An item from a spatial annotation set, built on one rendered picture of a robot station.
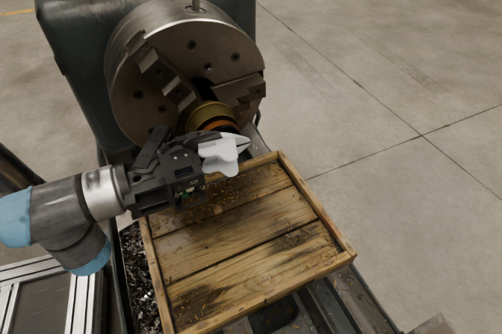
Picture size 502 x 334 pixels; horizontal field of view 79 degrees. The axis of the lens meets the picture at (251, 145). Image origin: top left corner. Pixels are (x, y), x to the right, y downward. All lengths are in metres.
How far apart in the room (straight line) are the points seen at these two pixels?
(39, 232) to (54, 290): 1.03
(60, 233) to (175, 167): 0.18
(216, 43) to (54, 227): 0.38
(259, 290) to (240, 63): 0.42
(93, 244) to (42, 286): 1.00
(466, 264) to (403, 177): 0.55
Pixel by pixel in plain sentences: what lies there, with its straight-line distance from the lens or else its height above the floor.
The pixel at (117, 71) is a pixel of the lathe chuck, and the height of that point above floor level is 1.17.
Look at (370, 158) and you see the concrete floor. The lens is 2.10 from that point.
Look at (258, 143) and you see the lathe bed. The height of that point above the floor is 0.86.
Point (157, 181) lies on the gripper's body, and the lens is 0.46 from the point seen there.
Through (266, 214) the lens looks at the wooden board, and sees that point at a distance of 0.66.
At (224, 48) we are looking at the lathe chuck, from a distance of 0.59.
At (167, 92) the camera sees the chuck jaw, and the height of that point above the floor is 1.15.
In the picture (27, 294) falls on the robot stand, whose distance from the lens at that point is 1.57.
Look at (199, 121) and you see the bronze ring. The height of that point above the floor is 1.11.
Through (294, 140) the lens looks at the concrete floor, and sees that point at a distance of 2.09.
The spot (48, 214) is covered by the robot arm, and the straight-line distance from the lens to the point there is 0.48.
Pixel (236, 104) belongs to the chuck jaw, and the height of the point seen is 1.10.
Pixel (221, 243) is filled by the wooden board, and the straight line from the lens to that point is 0.63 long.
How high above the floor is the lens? 1.45
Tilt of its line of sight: 45 degrees down
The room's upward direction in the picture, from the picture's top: straight up
